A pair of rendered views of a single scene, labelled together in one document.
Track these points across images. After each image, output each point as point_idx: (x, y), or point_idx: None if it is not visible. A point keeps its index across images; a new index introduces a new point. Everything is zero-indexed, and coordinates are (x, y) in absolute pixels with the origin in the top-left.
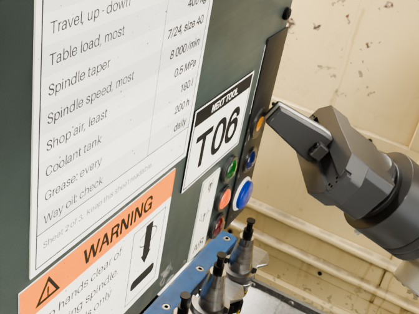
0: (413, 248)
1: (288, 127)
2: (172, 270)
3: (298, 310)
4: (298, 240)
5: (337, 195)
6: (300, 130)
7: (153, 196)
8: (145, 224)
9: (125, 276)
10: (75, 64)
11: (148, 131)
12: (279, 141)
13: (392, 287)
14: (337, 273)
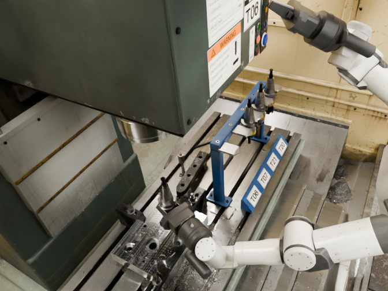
0: (331, 44)
1: (277, 7)
2: (244, 63)
3: (300, 118)
4: (295, 85)
5: (298, 27)
6: (281, 8)
7: (235, 30)
8: (234, 40)
9: (231, 59)
10: None
11: (231, 6)
12: (279, 40)
13: (342, 96)
14: (315, 96)
